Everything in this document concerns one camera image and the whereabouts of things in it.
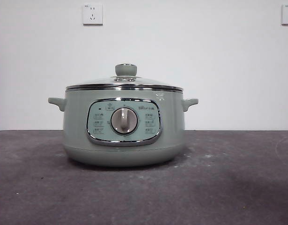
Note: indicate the pale green electric pot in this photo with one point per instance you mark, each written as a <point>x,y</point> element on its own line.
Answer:
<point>76,122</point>

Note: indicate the glass lid with green knob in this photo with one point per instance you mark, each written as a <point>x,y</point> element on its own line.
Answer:
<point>126,69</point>

